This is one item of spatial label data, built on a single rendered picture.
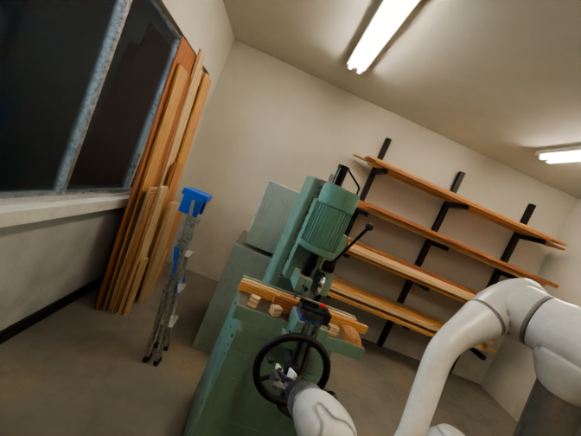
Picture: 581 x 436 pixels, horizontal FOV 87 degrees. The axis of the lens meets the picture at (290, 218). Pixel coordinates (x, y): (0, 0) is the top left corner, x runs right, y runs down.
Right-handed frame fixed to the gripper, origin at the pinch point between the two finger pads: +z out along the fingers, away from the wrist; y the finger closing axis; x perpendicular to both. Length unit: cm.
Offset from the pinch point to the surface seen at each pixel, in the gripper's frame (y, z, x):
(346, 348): -34.0, 33.4, -10.2
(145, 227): 90, 150, -37
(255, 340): 4.5, 36.7, -1.2
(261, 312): 6.8, 32.7, -12.6
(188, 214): 58, 99, -49
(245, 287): 15, 46, -20
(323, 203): -2, 25, -64
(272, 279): 1, 63, -28
